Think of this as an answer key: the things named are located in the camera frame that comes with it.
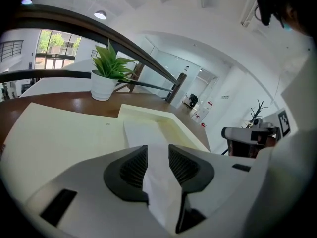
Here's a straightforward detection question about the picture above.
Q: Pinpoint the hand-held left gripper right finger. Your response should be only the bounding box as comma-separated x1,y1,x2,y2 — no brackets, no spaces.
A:
168,144,269,238

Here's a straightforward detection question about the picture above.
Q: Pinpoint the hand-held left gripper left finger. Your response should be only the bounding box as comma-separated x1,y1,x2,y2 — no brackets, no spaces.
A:
23,144,172,238

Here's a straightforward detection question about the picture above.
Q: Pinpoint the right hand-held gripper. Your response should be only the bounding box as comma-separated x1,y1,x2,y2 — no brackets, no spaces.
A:
221,109,292,158

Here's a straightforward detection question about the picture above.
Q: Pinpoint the white A4 paper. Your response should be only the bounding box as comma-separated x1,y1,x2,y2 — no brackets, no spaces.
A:
123,119,184,234

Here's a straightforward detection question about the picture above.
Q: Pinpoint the black coat rack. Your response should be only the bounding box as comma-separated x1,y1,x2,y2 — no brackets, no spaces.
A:
248,99,270,129

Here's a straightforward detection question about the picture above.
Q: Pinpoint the person's white shirt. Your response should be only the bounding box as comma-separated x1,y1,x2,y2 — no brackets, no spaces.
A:
245,46,317,238

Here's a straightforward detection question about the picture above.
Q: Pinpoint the green plant in white pot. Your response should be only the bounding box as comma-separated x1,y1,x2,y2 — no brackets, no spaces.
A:
90,40,139,102

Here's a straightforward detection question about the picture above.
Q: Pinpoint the person's head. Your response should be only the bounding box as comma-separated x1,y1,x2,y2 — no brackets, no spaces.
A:
272,0,317,37

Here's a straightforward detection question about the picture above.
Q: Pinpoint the large glass window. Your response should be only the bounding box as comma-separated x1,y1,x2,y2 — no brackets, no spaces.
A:
34,29,83,70

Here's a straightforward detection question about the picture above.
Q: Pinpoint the dark wooden railing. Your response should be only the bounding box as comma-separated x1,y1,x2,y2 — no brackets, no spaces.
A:
0,3,188,103

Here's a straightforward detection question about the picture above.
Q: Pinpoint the black head-worn camera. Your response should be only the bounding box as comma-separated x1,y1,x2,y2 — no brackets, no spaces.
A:
256,0,286,29

